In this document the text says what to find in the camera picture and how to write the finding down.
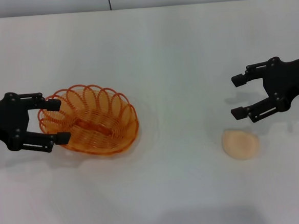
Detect orange plastic woven basket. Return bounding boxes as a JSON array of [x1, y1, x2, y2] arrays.
[[35, 80, 142, 161]]

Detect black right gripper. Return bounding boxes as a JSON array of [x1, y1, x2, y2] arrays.
[[226, 54, 299, 125]]

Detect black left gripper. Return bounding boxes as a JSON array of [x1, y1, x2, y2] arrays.
[[0, 88, 73, 157]]

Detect pale peach bread bun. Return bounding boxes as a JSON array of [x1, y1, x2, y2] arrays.
[[221, 127, 261, 162]]

